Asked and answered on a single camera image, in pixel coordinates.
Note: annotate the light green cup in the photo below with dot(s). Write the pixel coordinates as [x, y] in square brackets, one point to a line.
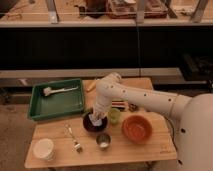
[114, 115]

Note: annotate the brown toy item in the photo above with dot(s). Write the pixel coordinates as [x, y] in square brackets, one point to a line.
[133, 108]

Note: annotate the orange bowl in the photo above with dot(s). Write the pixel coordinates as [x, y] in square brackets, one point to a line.
[137, 129]

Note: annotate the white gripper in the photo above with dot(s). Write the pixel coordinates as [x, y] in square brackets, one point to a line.
[100, 107]

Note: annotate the purple bowl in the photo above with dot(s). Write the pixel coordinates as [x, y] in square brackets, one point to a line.
[87, 124]

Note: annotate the wooden table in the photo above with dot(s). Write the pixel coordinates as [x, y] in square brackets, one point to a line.
[121, 150]

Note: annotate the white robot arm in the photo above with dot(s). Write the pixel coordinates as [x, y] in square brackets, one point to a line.
[195, 151]

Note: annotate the grey cloth towel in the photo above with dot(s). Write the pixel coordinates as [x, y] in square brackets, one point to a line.
[96, 122]

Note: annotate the striped dark block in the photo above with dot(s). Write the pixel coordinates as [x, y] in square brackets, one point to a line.
[121, 105]

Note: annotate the green plastic tray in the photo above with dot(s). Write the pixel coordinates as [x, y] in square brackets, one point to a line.
[61, 104]

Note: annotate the small metal cup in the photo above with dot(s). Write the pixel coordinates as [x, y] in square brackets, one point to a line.
[103, 140]

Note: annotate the white dish brush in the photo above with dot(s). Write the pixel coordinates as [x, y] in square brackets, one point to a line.
[48, 91]

